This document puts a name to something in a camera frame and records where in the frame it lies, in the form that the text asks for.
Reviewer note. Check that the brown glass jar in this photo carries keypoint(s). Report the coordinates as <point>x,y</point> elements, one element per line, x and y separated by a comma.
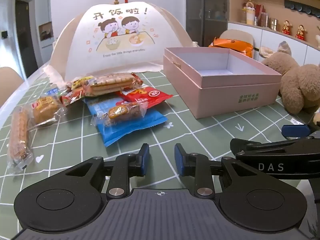
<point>264,20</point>

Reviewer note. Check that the wall control panel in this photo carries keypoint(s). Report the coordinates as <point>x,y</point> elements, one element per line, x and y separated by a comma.
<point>4,34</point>

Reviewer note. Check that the small brown pastry packet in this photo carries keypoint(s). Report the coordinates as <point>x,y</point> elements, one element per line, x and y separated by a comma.
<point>122,112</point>

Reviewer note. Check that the large blue snack packet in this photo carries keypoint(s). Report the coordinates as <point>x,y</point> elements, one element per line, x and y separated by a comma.
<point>130,130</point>

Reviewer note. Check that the gold figurine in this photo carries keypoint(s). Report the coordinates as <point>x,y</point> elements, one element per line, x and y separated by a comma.
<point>287,28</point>
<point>301,32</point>

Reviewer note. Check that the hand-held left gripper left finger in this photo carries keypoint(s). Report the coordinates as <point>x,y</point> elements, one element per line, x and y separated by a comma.
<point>144,160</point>

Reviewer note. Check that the small blue white packet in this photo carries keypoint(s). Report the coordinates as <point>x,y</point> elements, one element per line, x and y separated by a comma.
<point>52,92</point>

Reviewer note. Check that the metal tin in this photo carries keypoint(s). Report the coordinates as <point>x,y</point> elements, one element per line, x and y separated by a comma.
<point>273,23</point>

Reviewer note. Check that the beige chair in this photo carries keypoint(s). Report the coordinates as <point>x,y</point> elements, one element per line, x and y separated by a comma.
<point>237,33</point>
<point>8,82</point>

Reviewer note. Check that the pink cardboard box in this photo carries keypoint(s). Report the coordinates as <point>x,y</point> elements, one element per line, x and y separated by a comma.
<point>225,90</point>

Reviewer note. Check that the large clear biscuit pack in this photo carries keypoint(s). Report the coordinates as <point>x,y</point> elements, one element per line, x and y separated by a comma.
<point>112,83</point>

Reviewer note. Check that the yellow white cup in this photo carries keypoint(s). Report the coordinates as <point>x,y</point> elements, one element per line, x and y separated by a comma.
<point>250,17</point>

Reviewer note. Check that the brown plush toy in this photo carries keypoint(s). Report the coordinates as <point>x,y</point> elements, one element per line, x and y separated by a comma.
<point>300,85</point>

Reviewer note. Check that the red bag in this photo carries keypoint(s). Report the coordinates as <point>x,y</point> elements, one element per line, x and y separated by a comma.
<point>260,10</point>

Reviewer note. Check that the orange bag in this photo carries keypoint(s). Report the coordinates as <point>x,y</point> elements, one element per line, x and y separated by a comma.
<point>230,45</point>

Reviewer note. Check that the red spicy snack packet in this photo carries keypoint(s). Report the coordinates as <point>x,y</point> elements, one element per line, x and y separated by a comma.
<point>150,95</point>

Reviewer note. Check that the printed mesh food cover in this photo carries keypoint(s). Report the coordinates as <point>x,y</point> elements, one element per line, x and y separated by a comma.
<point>82,55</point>

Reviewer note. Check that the dark door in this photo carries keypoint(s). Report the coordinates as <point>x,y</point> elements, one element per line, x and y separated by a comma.
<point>25,37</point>

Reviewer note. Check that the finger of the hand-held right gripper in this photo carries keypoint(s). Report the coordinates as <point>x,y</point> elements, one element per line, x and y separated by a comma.
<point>243,147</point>
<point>296,130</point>

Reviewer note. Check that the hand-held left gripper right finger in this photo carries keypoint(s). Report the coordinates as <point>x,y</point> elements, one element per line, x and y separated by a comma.
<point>179,160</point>

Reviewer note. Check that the glass door cabinet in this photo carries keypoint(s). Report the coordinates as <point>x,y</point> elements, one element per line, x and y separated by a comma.
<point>207,5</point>

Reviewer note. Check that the long clear cracker pack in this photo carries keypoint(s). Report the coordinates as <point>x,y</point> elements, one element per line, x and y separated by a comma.
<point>18,135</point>

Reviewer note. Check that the round cake packet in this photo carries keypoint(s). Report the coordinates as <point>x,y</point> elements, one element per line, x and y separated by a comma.
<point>45,108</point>

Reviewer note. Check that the doll figurine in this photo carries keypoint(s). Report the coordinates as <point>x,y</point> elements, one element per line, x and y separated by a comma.
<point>248,2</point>

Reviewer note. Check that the yellow red snack packet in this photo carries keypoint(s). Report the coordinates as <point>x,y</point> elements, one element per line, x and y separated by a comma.
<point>80,82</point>

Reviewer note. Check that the red chicken packet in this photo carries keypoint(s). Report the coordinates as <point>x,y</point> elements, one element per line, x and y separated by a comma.
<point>72,97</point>

